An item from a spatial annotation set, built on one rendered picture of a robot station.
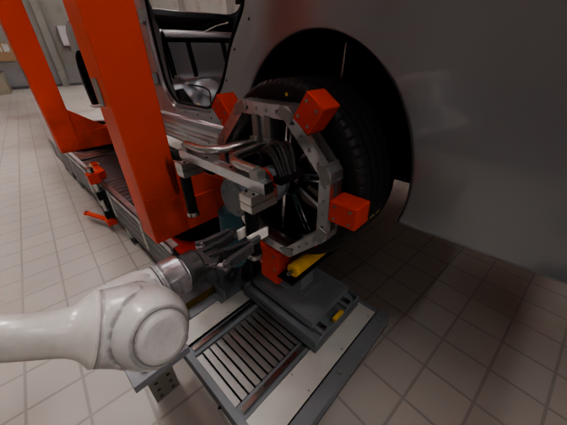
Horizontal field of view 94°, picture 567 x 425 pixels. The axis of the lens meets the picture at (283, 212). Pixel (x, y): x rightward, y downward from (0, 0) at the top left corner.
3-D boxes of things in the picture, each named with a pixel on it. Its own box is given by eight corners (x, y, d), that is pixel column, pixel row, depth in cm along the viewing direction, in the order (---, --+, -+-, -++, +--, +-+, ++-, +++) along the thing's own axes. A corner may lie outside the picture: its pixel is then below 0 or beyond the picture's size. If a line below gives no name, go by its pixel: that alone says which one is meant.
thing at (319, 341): (357, 306, 141) (359, 293, 136) (315, 354, 119) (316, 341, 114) (288, 263, 171) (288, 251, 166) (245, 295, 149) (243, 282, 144)
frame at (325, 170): (333, 269, 95) (351, 108, 67) (322, 279, 91) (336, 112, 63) (239, 216, 128) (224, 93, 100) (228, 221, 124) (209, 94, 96)
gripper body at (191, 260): (178, 274, 64) (211, 255, 69) (197, 293, 59) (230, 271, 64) (170, 250, 60) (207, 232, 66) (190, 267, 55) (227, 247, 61)
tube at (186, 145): (261, 147, 88) (260, 114, 82) (212, 163, 76) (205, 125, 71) (229, 138, 98) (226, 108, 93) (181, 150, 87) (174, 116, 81)
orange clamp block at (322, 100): (323, 130, 77) (341, 104, 70) (306, 136, 72) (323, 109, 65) (309, 113, 78) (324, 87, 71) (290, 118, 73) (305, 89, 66)
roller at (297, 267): (337, 248, 120) (337, 238, 117) (293, 283, 102) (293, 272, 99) (326, 243, 124) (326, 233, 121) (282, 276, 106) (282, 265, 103)
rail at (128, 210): (193, 272, 153) (186, 242, 141) (178, 282, 147) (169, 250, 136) (81, 168, 301) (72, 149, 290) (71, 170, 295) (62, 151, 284)
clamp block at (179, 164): (208, 171, 92) (206, 156, 89) (184, 179, 86) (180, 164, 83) (200, 167, 95) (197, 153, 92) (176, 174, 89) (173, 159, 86)
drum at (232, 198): (292, 201, 97) (292, 164, 90) (247, 225, 84) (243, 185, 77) (266, 190, 105) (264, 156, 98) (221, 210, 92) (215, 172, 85)
